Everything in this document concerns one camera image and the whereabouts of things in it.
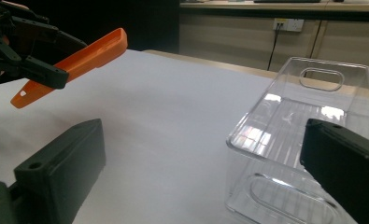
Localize orange phone case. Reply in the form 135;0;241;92
9;27;129;110

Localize black curtain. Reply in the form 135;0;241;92
4;0;180;53

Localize clear plastic storage bin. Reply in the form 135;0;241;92
224;56;369;224

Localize white wall outlet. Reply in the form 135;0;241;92
272;17;305;33

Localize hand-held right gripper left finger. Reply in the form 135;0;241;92
13;118;107;224

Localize black horizontal bar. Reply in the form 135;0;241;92
178;7;369;23

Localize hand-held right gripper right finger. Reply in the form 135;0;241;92
299;118;369;224

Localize white table cover sheet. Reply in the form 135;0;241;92
0;49;280;224

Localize black wall cable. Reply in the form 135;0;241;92
266;22;282;72

